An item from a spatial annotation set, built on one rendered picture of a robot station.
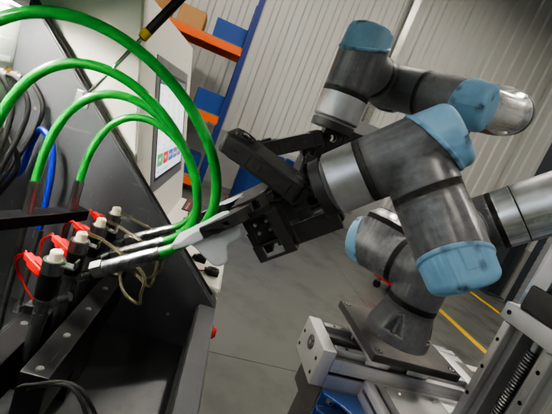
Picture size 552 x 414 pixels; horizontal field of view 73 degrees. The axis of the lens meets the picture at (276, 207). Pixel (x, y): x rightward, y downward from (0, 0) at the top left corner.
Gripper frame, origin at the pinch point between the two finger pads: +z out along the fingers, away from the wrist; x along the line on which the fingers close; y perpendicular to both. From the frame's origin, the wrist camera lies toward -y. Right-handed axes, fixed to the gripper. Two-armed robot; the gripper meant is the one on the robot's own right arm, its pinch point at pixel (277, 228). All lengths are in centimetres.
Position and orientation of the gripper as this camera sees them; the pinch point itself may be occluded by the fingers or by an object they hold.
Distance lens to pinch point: 64.4
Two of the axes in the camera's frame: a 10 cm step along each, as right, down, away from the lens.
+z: -3.6, 9.1, 2.0
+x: -0.8, -2.4, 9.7
